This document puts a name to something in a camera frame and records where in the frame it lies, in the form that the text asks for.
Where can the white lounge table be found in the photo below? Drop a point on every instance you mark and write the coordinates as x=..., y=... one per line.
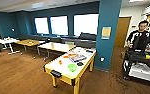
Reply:
x=6, y=40

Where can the flat orange disc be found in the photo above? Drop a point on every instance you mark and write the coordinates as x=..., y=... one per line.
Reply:
x=65, y=56

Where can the yellow-legged gaming table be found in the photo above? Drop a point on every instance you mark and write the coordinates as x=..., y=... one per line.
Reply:
x=62, y=70

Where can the colourful board game box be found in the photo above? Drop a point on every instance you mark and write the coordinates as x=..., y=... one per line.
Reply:
x=78, y=57

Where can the yellow wall sign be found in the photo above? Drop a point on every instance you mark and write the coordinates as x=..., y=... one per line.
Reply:
x=106, y=32

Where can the white floor-level wall outlet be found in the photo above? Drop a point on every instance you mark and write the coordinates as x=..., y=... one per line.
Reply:
x=102, y=59

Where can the dark padded backrest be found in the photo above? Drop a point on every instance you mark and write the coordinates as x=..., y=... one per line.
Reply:
x=87, y=36

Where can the red yellow game box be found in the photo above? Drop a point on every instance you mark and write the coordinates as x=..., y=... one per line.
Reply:
x=72, y=53

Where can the white storage box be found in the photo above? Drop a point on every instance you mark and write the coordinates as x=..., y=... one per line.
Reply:
x=142, y=71

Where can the light brown door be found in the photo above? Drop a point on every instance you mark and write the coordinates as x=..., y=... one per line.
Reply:
x=122, y=31

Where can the dark window bench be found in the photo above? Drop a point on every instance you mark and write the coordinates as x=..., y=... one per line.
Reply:
x=47, y=37

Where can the wooden lounge table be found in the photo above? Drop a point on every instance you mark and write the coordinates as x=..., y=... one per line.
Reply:
x=28, y=42
x=56, y=46

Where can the white blue-rimmed bowl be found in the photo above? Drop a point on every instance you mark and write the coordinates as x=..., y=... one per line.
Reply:
x=90, y=51

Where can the small orange cup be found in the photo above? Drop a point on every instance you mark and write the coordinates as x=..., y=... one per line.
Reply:
x=60, y=62

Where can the bright window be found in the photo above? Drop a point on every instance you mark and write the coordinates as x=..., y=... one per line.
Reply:
x=86, y=24
x=41, y=25
x=59, y=25

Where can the person in dark shirt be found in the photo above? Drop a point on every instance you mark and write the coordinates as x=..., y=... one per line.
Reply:
x=139, y=36

